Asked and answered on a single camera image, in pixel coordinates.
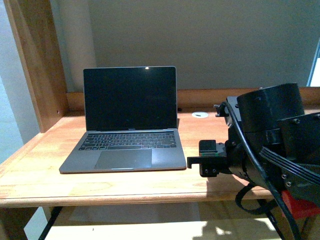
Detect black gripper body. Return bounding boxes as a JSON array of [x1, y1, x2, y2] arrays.
[[187, 140, 240, 178]]

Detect grey open laptop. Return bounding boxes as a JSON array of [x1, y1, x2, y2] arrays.
[[59, 66, 187, 174]]

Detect wooden pull-out keyboard tray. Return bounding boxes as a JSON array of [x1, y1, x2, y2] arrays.
[[45, 203, 281, 240]]

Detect wooden desk with hutch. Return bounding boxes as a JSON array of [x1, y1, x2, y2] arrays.
[[0, 0, 320, 240]]

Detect white cable grommet cap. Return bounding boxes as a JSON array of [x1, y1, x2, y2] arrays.
[[191, 111, 209, 119]]

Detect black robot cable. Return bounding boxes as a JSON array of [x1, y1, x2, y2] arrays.
[[214, 101, 305, 240]]

